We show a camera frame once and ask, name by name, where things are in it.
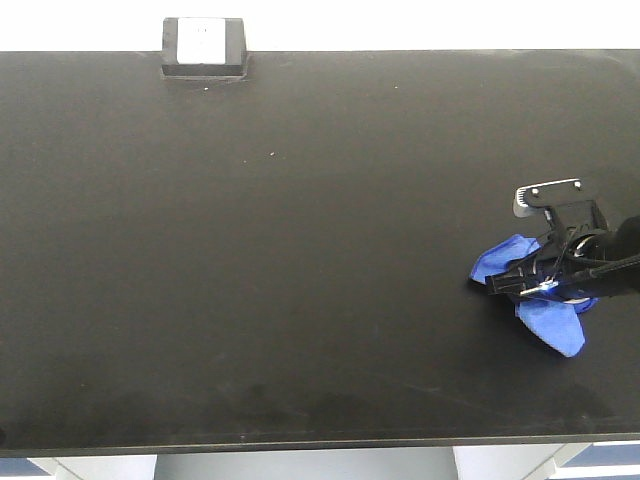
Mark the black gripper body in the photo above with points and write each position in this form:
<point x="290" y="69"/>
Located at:
<point x="552" y="273"/>

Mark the blue cloth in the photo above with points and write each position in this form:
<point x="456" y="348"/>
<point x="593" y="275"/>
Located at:
<point x="557" y="324"/>

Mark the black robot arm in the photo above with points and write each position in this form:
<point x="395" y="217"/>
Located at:
<point x="618" y="250"/>

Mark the blue right cabinet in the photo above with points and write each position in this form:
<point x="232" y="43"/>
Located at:
<point x="586" y="460"/>

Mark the blue cabinet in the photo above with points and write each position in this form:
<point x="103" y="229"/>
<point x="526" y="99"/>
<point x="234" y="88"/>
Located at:
<point x="586" y="460"/>
<point x="80" y="467"/>

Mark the white knee-space panel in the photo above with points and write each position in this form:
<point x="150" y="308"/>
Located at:
<point x="368" y="463"/>

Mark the black power socket box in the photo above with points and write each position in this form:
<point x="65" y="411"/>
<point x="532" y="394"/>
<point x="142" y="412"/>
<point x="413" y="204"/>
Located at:
<point x="204" y="47"/>

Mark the blue left cabinet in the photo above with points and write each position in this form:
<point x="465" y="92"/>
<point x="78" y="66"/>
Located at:
<point x="80" y="467"/>

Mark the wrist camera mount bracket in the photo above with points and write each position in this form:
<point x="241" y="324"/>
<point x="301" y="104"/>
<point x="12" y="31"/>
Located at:
<point x="531" y="199"/>

